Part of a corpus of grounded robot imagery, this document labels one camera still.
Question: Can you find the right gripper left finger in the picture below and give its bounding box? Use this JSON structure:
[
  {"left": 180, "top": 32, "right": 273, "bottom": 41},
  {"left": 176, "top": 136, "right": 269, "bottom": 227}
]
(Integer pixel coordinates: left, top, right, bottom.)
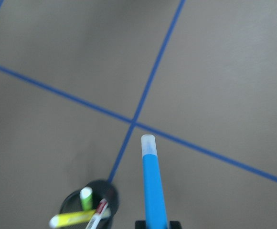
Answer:
[{"left": 135, "top": 220, "right": 147, "bottom": 229}]

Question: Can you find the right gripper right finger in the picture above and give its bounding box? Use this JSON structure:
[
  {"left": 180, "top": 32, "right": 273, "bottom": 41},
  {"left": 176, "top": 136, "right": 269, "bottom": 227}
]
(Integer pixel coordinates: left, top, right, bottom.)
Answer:
[{"left": 169, "top": 221, "right": 182, "bottom": 229}]

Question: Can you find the blue highlighter pen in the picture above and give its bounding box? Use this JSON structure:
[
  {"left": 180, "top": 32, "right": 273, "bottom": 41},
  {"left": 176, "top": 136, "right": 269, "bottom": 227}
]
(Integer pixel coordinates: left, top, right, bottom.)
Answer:
[{"left": 141, "top": 134, "right": 169, "bottom": 229}]

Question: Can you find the red white marker pen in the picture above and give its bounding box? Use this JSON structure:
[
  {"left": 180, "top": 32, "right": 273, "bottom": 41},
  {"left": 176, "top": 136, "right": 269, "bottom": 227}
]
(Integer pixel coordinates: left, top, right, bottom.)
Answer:
[{"left": 86, "top": 198, "right": 108, "bottom": 229}]

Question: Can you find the green highlighter pen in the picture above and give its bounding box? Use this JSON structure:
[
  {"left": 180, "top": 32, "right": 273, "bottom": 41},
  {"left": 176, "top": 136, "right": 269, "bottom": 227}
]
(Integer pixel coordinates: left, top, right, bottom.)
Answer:
[{"left": 79, "top": 187, "right": 93, "bottom": 211}]

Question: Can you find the black mesh pen cup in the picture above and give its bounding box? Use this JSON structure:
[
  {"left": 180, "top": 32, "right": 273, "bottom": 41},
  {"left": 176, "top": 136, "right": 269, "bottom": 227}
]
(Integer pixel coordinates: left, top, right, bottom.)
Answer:
[{"left": 58, "top": 179, "right": 119, "bottom": 229}]

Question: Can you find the yellow highlighter pen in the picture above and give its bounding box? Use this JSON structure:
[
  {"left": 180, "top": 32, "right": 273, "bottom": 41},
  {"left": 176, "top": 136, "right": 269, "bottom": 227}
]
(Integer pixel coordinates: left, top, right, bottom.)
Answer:
[{"left": 49, "top": 209, "right": 110, "bottom": 229}]

